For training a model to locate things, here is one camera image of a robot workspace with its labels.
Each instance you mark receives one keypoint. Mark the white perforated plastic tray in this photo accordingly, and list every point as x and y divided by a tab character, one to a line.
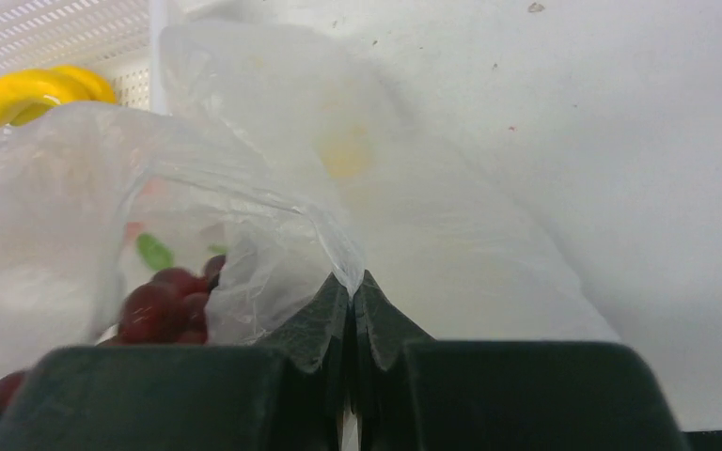
109	37

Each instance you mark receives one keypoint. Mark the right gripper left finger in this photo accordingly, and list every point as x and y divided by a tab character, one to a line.
281	393

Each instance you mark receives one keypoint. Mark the clear plastic bag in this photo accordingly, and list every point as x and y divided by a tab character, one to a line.
288	153

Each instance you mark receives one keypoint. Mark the dark red fake grapes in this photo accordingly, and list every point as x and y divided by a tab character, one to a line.
168	305

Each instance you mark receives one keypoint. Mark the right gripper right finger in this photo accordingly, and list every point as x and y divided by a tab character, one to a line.
415	392

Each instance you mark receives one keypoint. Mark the yellow fake banana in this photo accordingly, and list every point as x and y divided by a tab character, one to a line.
26	95

